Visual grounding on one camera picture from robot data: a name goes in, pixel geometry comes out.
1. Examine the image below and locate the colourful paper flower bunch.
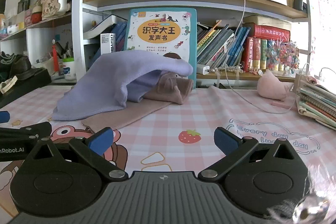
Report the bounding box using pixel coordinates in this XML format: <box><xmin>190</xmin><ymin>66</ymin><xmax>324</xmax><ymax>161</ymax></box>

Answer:
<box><xmin>265</xmin><ymin>40</ymin><xmax>300</xmax><ymax>71</ymax></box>

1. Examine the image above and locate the dusty pink knit garment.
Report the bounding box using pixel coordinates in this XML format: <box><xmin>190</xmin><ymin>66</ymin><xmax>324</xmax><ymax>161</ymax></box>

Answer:
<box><xmin>82</xmin><ymin>70</ymin><xmax>194</xmax><ymax>134</ymax></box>

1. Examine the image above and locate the row of slim picture books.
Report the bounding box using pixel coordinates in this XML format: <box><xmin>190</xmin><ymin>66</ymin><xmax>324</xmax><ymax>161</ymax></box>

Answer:
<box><xmin>197</xmin><ymin>21</ymin><xmax>251</xmax><ymax>67</ymax></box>

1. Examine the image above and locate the red dictionary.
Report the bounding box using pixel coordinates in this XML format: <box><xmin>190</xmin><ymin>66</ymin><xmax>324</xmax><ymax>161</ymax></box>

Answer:
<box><xmin>252</xmin><ymin>25</ymin><xmax>291</xmax><ymax>42</ymax></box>

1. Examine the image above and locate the black leather shoe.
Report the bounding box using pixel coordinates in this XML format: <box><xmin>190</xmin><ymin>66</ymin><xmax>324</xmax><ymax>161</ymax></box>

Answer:
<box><xmin>9</xmin><ymin>55</ymin><xmax>36</xmax><ymax>81</ymax></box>

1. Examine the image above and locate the lavender sweater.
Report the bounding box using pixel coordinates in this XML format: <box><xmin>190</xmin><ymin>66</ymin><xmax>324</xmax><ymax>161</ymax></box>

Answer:
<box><xmin>52</xmin><ymin>50</ymin><xmax>194</xmax><ymax>121</ymax></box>

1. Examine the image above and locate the red round jar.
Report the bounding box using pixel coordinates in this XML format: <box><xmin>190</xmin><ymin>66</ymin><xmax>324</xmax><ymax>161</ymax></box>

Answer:
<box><xmin>31</xmin><ymin>5</ymin><xmax>43</xmax><ymax>24</ymax></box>

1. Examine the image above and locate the stack of notebooks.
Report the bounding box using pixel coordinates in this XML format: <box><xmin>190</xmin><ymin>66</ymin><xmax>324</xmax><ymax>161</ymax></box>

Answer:
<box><xmin>297</xmin><ymin>76</ymin><xmax>336</xmax><ymax>131</ymax></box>

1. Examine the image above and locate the cream fabric strap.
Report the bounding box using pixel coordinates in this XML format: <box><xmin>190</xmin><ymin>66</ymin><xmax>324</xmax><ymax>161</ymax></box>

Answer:
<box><xmin>0</xmin><ymin>76</ymin><xmax>18</xmax><ymax>94</ymax></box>

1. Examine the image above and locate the pink plush toy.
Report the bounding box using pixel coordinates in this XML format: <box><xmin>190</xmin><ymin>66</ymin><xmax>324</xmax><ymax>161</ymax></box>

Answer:
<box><xmin>257</xmin><ymin>69</ymin><xmax>294</xmax><ymax>102</ymax></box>

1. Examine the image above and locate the pink checked tablecloth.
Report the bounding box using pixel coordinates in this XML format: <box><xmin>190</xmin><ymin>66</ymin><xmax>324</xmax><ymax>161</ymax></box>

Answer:
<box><xmin>0</xmin><ymin>84</ymin><xmax>336</xmax><ymax>224</ymax></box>

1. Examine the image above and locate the teal children's picture book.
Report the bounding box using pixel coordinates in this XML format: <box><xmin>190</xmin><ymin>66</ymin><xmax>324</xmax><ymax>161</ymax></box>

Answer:
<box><xmin>123</xmin><ymin>7</ymin><xmax>197</xmax><ymax>89</ymax></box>

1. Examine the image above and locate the pearl bead string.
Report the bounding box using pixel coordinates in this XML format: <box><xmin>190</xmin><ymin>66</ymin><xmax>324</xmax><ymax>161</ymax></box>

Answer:
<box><xmin>209</xmin><ymin>65</ymin><xmax>243</xmax><ymax>74</ymax></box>

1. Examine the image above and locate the white and orange toothbrush box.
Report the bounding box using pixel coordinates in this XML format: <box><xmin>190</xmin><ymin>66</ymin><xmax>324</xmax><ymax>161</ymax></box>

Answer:
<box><xmin>100</xmin><ymin>33</ymin><xmax>116</xmax><ymax>55</ymax></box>

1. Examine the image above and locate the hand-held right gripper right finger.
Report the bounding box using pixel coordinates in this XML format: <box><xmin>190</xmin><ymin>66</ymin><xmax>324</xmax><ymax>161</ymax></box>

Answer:
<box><xmin>197</xmin><ymin>126</ymin><xmax>305</xmax><ymax>182</ymax></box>

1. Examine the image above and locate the white charging cable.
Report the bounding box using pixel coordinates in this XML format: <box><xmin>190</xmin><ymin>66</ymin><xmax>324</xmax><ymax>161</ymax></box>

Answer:
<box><xmin>224</xmin><ymin>0</ymin><xmax>298</xmax><ymax>114</ymax></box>

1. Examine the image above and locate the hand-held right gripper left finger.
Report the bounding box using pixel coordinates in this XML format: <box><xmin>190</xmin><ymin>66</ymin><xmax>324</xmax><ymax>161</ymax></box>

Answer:
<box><xmin>25</xmin><ymin>126</ymin><xmax>129</xmax><ymax>182</ymax></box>

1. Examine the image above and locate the red bottle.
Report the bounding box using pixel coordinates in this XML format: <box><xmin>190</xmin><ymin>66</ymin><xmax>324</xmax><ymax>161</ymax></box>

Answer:
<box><xmin>52</xmin><ymin>42</ymin><xmax>59</xmax><ymax>73</ymax></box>

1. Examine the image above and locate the pink wall chart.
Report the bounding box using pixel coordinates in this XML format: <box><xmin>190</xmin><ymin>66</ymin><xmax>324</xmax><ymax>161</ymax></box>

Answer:
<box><xmin>312</xmin><ymin>0</ymin><xmax>336</xmax><ymax>56</ymax></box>

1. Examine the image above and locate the white open book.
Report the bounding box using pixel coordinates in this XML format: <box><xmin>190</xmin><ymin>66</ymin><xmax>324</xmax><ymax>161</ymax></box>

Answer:
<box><xmin>83</xmin><ymin>14</ymin><xmax>129</xmax><ymax>39</ymax></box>

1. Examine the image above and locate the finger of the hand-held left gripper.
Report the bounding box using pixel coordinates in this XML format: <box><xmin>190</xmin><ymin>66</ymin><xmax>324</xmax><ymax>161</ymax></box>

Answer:
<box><xmin>0</xmin><ymin>110</ymin><xmax>11</xmax><ymax>124</ymax></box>
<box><xmin>0</xmin><ymin>121</ymin><xmax>52</xmax><ymax>141</ymax></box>

